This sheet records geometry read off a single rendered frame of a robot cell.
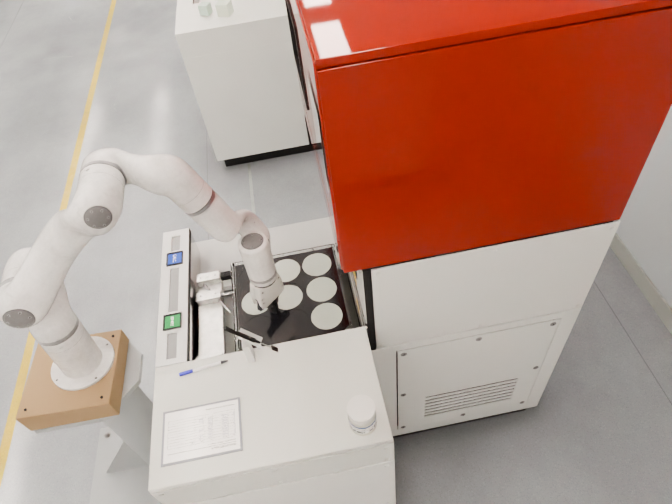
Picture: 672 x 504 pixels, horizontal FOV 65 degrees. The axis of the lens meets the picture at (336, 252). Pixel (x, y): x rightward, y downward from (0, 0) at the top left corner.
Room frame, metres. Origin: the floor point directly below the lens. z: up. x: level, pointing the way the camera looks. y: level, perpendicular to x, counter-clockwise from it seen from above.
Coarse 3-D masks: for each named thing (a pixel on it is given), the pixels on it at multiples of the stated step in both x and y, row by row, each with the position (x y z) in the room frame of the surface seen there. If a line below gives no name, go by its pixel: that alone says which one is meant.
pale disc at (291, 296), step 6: (288, 288) 1.07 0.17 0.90; (294, 288) 1.07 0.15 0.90; (282, 294) 1.05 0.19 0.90; (288, 294) 1.05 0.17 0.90; (294, 294) 1.04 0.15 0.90; (300, 294) 1.04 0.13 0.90; (282, 300) 1.02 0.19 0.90; (288, 300) 1.02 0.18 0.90; (294, 300) 1.02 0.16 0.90; (300, 300) 1.01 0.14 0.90; (282, 306) 1.00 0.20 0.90; (288, 306) 1.00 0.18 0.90; (294, 306) 0.99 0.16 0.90
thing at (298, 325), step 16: (288, 256) 1.21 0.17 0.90; (304, 256) 1.20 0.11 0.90; (240, 272) 1.17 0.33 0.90; (304, 272) 1.13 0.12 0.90; (336, 272) 1.11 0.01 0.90; (240, 288) 1.10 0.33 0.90; (304, 288) 1.06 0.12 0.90; (240, 304) 1.03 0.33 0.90; (304, 304) 1.00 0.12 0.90; (336, 304) 0.98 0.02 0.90; (240, 320) 0.97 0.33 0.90; (256, 320) 0.96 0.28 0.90; (272, 320) 0.95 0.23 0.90; (288, 320) 0.94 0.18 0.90; (304, 320) 0.94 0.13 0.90; (272, 336) 0.89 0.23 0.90; (288, 336) 0.89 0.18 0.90; (304, 336) 0.88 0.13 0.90
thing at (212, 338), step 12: (204, 288) 1.14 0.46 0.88; (216, 288) 1.13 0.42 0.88; (204, 312) 1.04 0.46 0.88; (216, 312) 1.03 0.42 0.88; (204, 324) 0.99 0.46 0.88; (216, 324) 0.98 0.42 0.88; (204, 336) 0.94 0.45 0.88; (216, 336) 0.94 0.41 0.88; (204, 348) 0.90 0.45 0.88; (216, 348) 0.89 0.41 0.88
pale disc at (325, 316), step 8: (320, 304) 0.99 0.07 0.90; (328, 304) 0.98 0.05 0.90; (312, 312) 0.96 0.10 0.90; (320, 312) 0.96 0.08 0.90; (328, 312) 0.95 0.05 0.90; (336, 312) 0.95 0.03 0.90; (312, 320) 0.93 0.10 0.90; (320, 320) 0.93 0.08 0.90; (328, 320) 0.92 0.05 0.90; (336, 320) 0.92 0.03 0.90; (320, 328) 0.90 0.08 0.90; (328, 328) 0.89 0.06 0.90
